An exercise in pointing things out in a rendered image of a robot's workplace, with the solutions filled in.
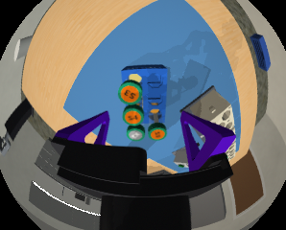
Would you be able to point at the clear centrifuge tube with green cap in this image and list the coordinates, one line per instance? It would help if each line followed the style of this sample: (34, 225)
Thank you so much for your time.
(133, 115)

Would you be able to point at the blue tube rack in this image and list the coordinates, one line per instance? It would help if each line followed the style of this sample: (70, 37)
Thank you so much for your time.
(153, 92)

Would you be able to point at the green-capped sample tube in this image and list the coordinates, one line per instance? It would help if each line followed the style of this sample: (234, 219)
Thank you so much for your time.
(157, 130)
(136, 133)

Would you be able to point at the blue bench mat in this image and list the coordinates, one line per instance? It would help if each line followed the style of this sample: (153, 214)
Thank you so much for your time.
(167, 32)

